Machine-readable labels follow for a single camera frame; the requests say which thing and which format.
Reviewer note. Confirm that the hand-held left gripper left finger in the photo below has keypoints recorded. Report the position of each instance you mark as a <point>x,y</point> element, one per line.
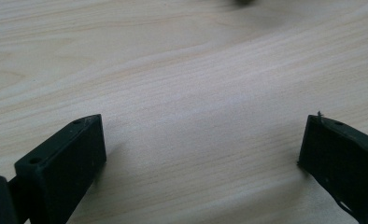
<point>63,161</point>

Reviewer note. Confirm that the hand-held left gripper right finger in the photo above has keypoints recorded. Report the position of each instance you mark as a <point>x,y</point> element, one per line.
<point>344,161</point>

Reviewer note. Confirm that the dark round table grommet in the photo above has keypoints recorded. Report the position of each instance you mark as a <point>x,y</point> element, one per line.
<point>244,1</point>

